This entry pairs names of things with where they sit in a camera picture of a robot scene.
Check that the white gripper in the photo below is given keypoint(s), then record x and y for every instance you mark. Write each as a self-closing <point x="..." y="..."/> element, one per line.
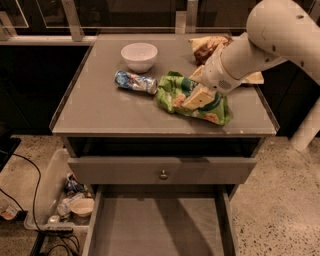
<point x="215" y="75"/>

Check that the green rice chip bag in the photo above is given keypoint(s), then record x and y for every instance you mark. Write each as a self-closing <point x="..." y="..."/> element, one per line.
<point x="173" y="91"/>

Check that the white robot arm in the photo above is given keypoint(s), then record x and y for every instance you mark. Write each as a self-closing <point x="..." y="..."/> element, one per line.
<point x="276" y="31"/>

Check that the brown yellow chip bag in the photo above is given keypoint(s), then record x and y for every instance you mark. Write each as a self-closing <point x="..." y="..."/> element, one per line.
<point x="204" y="47"/>

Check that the round metal drawer knob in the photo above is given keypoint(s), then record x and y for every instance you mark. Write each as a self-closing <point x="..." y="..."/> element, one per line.
<point x="163" y="175"/>

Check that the grey drawer cabinet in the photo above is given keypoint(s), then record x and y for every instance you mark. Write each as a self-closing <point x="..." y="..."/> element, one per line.
<point x="96" y="118"/>

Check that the open middle drawer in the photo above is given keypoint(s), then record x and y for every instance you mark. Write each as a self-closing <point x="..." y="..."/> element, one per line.
<point x="161" y="220"/>

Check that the crumpled blue bag in bin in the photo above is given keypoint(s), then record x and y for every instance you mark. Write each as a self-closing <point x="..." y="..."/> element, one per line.
<point x="72" y="186"/>

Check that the metal railing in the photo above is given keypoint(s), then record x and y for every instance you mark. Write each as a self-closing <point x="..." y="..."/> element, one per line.
<point x="84" y="21"/>

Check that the white bowl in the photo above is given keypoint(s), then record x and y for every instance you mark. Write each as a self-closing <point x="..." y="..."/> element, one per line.
<point x="139" y="57"/>

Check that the blue soda can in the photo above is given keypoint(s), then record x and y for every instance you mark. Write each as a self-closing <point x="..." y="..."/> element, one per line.
<point x="135" y="82"/>

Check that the small bowl in bin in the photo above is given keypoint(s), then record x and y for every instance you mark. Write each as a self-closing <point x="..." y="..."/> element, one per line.
<point x="82" y="207"/>

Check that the clear plastic bin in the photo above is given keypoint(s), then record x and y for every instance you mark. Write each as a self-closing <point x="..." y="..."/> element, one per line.
<point x="49" y="195"/>

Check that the plastic bottle in bin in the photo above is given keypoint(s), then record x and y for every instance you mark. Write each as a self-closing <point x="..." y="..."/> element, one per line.
<point x="63" y="208"/>

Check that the bottle on floor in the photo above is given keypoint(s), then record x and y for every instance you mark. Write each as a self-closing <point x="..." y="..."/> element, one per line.
<point x="7" y="210"/>

